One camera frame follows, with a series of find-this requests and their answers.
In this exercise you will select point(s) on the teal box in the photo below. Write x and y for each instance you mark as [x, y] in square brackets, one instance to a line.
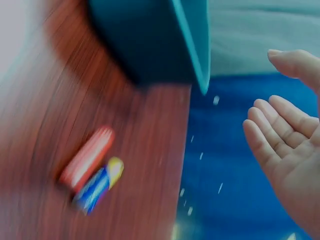
[140, 37]

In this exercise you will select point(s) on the person's right thumb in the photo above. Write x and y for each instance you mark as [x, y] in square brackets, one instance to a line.
[295, 63]

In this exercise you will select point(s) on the person's right hand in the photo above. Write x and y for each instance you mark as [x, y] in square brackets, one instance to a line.
[297, 160]

